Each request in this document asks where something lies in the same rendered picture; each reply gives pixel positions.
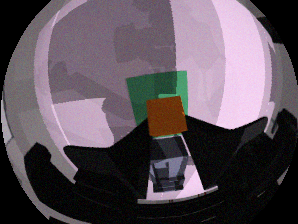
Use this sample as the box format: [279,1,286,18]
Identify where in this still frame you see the orange l-shaped block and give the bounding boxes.
[146,96,188,136]

